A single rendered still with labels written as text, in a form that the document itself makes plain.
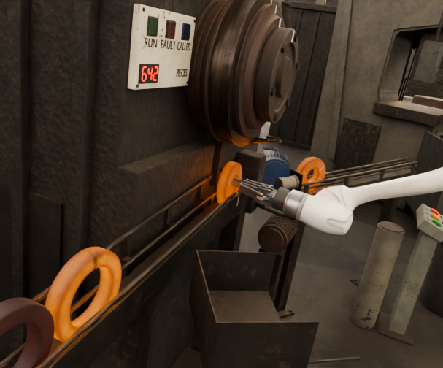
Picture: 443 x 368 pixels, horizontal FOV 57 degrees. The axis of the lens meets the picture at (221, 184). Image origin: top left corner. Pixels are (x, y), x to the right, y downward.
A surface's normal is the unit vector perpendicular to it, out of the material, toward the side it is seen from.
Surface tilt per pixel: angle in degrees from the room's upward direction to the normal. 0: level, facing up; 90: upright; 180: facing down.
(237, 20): 53
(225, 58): 80
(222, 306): 5
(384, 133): 90
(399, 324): 90
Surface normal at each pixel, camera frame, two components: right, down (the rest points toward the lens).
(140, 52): 0.91, 0.26
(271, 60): -0.32, -0.10
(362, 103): -0.60, 0.18
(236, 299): 0.17, -0.90
